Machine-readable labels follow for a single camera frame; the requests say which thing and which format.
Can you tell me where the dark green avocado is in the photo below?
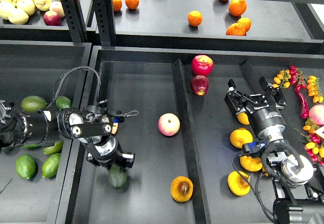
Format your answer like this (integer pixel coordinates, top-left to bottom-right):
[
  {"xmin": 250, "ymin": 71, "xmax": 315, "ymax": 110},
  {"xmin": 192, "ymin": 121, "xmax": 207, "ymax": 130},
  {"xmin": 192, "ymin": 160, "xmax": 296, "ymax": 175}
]
[{"xmin": 108, "ymin": 164, "xmax": 127, "ymax": 189}]

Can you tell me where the black left tray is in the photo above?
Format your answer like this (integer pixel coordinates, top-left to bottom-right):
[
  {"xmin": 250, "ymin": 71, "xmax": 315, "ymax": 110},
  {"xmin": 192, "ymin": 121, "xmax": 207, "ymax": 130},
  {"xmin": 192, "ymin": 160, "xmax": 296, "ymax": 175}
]
[{"xmin": 1, "ymin": 41, "xmax": 91, "ymax": 223}]

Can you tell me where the dark red apple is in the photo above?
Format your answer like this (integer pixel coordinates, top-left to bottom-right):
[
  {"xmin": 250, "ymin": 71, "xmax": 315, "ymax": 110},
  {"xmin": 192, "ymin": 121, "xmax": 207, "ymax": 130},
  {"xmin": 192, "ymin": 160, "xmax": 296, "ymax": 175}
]
[{"xmin": 190, "ymin": 75, "xmax": 209, "ymax": 96}]

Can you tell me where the light green avocado top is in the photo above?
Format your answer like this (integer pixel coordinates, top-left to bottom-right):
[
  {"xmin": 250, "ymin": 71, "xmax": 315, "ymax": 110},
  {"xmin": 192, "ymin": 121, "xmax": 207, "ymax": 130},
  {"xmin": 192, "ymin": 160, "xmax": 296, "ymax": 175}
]
[{"xmin": 21, "ymin": 95, "xmax": 47, "ymax": 112}]

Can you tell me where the black divided centre tray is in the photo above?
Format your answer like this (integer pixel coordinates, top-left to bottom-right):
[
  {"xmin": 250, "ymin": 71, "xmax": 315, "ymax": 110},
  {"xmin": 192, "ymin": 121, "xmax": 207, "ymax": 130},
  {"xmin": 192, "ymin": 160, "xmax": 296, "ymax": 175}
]
[{"xmin": 56, "ymin": 47, "xmax": 323, "ymax": 223}]

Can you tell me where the orange centre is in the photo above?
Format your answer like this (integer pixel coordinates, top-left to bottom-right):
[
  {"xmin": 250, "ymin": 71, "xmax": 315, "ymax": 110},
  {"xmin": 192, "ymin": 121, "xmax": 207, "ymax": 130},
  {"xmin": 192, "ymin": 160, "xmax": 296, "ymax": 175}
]
[{"xmin": 187, "ymin": 10, "xmax": 203, "ymax": 27}]

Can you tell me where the yellow pear under gripper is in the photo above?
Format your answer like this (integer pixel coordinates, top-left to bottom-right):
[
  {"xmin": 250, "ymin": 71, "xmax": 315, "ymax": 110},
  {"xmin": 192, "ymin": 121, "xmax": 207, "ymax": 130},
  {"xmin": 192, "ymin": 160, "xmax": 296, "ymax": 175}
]
[{"xmin": 230, "ymin": 128, "xmax": 253, "ymax": 149}]

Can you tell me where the red apple top shelf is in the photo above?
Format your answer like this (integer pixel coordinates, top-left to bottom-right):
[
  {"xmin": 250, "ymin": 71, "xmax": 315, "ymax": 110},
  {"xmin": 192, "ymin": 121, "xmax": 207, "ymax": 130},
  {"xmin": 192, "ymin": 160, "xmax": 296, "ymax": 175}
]
[{"xmin": 43, "ymin": 11, "xmax": 62, "ymax": 26}]

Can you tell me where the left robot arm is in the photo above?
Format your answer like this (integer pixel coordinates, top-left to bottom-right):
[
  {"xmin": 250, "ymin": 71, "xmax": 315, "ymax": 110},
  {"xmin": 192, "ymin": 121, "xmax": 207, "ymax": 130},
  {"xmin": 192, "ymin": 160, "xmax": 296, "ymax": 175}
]
[{"xmin": 1, "ymin": 66, "xmax": 138, "ymax": 169}]

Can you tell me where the small dark avocado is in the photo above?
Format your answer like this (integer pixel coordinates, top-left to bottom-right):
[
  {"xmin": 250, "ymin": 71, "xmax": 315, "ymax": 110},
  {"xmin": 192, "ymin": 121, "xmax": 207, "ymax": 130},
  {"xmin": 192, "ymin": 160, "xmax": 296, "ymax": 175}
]
[{"xmin": 55, "ymin": 96, "xmax": 72, "ymax": 110}]

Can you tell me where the yellow pear far right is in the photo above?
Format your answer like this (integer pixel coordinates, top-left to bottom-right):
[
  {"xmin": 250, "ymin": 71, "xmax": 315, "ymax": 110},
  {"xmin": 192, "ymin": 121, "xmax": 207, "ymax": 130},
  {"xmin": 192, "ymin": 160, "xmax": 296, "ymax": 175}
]
[{"xmin": 261, "ymin": 166, "xmax": 269, "ymax": 177}]

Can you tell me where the orange right small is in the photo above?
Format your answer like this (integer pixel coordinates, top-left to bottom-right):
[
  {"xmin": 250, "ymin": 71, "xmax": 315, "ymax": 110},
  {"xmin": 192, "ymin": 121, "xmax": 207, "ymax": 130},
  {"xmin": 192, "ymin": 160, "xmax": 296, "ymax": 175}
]
[{"xmin": 237, "ymin": 17, "xmax": 252, "ymax": 32}]

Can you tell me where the yellow pear middle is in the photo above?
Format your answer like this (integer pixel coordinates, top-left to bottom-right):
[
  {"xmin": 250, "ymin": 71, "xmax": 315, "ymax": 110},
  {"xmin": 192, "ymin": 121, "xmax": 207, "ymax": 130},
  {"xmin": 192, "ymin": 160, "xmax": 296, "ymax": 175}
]
[{"xmin": 239, "ymin": 156, "xmax": 263, "ymax": 172}]

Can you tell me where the green avocado lower right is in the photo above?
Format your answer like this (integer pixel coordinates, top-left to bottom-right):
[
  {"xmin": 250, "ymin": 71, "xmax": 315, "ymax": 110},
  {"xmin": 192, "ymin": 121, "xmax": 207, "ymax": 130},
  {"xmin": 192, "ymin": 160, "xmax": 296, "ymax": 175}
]
[{"xmin": 42, "ymin": 153, "xmax": 61, "ymax": 178}]

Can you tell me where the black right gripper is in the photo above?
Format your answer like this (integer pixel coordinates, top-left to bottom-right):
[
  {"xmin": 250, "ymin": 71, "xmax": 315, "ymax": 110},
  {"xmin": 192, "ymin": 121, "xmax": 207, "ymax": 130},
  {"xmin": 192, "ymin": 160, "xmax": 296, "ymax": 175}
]
[{"xmin": 224, "ymin": 77, "xmax": 287, "ymax": 137}]

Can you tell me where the pink apple centre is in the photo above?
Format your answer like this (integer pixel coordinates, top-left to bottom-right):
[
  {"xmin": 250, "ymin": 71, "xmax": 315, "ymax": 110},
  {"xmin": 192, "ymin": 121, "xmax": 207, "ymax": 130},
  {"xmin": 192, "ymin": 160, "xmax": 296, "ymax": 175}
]
[{"xmin": 158, "ymin": 113, "xmax": 180, "ymax": 136}]

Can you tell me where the green avocado middle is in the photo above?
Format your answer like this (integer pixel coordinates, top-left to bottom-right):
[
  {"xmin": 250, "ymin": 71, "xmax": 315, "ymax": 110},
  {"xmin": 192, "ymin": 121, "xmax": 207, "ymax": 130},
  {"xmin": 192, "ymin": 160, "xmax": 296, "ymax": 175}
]
[{"xmin": 23, "ymin": 144, "xmax": 39, "ymax": 149}]

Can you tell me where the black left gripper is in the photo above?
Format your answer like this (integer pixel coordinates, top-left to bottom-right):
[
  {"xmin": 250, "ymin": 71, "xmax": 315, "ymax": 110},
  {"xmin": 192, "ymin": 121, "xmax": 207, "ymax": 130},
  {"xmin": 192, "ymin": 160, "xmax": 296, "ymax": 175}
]
[{"xmin": 86, "ymin": 149, "xmax": 135, "ymax": 170}]

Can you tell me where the bright green avocado bottom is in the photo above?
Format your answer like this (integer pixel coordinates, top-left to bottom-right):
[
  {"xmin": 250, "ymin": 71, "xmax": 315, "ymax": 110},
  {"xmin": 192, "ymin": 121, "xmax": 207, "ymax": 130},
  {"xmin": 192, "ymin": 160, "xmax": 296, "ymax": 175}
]
[{"xmin": 15, "ymin": 154, "xmax": 36, "ymax": 179}]

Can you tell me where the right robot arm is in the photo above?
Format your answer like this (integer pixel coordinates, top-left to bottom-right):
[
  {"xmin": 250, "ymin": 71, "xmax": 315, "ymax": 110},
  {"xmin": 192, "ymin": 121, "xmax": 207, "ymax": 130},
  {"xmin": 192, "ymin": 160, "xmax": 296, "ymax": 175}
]
[{"xmin": 224, "ymin": 77, "xmax": 323, "ymax": 223}]

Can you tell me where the light green avocado hidden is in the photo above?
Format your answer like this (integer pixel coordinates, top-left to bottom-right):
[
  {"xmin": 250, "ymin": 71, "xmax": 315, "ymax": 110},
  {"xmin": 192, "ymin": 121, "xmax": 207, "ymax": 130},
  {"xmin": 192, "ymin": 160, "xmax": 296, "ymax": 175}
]
[{"xmin": 43, "ymin": 141, "xmax": 64, "ymax": 155}]

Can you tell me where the pink apple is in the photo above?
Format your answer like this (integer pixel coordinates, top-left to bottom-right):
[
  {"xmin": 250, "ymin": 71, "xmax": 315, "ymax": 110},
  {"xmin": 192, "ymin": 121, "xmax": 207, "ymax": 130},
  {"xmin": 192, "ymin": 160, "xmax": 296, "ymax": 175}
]
[
  {"xmin": 111, "ymin": 122, "xmax": 118, "ymax": 135},
  {"xmin": 158, "ymin": 113, "xmax": 180, "ymax": 136}
]

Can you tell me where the yellow pear showing stem end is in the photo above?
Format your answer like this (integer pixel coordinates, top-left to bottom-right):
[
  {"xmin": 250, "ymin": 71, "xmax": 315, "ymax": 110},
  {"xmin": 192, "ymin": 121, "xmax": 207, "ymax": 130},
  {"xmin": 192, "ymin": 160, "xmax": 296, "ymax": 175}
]
[{"xmin": 171, "ymin": 176, "xmax": 193, "ymax": 202}]

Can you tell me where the pink apple left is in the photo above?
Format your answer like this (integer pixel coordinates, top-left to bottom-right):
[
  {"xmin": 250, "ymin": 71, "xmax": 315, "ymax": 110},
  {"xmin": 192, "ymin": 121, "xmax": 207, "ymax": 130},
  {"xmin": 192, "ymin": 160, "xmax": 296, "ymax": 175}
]
[{"xmin": 111, "ymin": 122, "xmax": 118, "ymax": 135}]

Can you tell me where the pink apple right edge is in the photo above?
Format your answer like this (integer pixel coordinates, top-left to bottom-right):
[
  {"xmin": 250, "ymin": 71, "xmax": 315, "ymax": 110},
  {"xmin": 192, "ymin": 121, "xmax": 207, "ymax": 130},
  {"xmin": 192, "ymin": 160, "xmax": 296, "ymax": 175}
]
[{"xmin": 309, "ymin": 104, "xmax": 324, "ymax": 126}]

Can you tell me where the red chili pepper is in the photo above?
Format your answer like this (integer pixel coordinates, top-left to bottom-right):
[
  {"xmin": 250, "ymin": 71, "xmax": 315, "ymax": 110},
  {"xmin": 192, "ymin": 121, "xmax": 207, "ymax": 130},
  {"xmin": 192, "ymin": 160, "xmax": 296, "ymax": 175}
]
[{"xmin": 294, "ymin": 84, "xmax": 309, "ymax": 119}]

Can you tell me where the orange cherry tomato bunch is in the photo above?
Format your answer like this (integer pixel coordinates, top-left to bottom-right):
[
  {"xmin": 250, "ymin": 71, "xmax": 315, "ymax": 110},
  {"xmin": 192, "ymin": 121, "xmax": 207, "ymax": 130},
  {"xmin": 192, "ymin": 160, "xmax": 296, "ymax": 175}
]
[{"xmin": 272, "ymin": 69, "xmax": 291, "ymax": 92}]

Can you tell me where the bright red apple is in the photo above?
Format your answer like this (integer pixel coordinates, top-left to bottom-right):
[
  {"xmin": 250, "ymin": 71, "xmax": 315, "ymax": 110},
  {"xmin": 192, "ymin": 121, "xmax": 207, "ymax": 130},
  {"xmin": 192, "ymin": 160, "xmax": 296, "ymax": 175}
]
[{"xmin": 191, "ymin": 55, "xmax": 214, "ymax": 77}]

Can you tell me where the large orange right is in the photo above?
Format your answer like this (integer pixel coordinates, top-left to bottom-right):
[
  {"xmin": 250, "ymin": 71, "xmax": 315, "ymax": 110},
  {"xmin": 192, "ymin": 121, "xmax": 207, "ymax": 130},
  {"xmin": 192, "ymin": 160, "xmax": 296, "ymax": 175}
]
[{"xmin": 228, "ymin": 0, "xmax": 247, "ymax": 17}]

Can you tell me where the orange front right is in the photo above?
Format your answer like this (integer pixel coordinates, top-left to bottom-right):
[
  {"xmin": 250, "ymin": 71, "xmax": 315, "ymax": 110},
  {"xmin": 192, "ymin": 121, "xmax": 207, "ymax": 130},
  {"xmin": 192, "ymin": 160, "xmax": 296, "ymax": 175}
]
[{"xmin": 226, "ymin": 23, "xmax": 246, "ymax": 36}]

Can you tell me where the yellow pear lower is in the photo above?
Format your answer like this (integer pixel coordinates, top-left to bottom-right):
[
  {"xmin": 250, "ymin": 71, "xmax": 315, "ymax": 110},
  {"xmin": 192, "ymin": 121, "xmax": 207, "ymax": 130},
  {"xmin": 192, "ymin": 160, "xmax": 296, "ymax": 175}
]
[{"xmin": 227, "ymin": 171, "xmax": 251, "ymax": 196}]

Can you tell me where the yellow pear with stem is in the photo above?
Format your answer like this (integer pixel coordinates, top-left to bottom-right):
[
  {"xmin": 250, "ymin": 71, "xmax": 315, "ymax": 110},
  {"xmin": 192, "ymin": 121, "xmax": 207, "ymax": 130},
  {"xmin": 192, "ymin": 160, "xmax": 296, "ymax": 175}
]
[{"xmin": 236, "ymin": 113, "xmax": 250, "ymax": 125}]

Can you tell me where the orange far left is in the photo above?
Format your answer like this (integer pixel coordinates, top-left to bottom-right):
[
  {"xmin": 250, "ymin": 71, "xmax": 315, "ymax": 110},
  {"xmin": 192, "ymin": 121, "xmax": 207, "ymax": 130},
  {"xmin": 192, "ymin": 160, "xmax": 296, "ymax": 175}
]
[{"xmin": 112, "ymin": 0, "xmax": 123, "ymax": 12}]

